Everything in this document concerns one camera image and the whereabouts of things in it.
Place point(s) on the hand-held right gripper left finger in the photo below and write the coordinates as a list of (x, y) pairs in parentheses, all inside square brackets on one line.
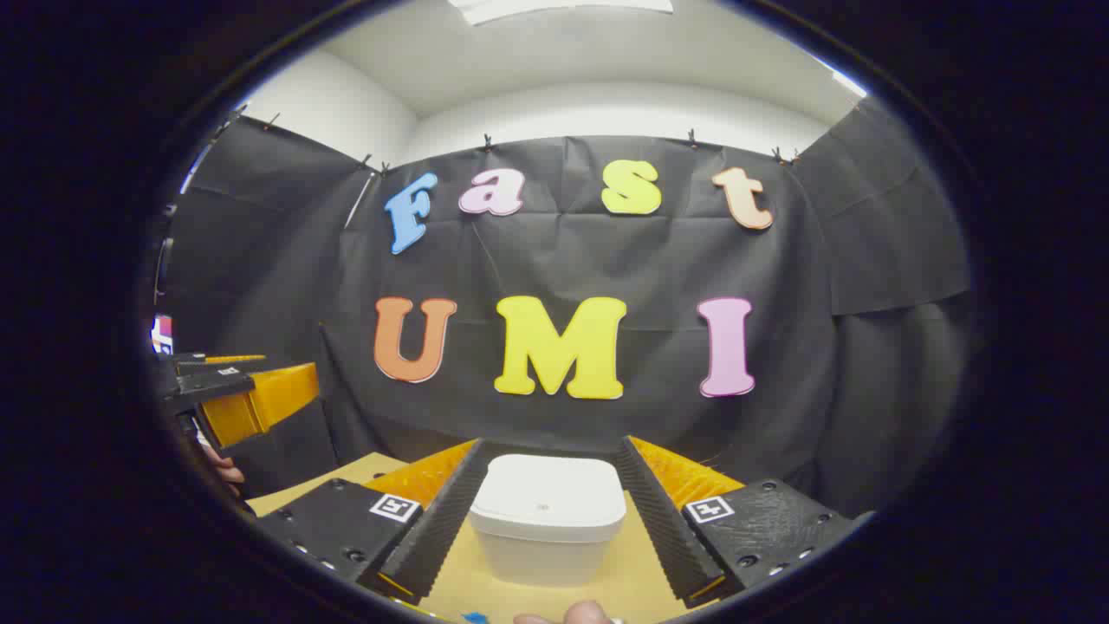
[(442, 520)]

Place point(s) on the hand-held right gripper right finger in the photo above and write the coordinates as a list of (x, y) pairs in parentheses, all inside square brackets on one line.
[(658, 529)]

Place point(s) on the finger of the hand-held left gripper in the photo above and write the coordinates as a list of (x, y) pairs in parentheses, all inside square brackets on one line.
[(217, 381), (195, 364)]

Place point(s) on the white desktop garbage bin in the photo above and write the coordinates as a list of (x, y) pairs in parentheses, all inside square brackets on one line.
[(546, 503)]

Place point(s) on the wooden desktop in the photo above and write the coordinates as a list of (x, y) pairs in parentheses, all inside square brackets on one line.
[(637, 574)]

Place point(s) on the computer monitor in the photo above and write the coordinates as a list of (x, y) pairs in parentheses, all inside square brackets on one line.
[(162, 334)]

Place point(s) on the black backdrop cloth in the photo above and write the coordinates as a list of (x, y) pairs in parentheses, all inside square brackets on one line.
[(606, 260)]

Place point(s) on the small ceiling light panel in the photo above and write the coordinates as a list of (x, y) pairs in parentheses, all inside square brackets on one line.
[(851, 83)]

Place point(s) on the long ceiling light panel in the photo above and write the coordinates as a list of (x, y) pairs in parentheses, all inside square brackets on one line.
[(563, 7)]

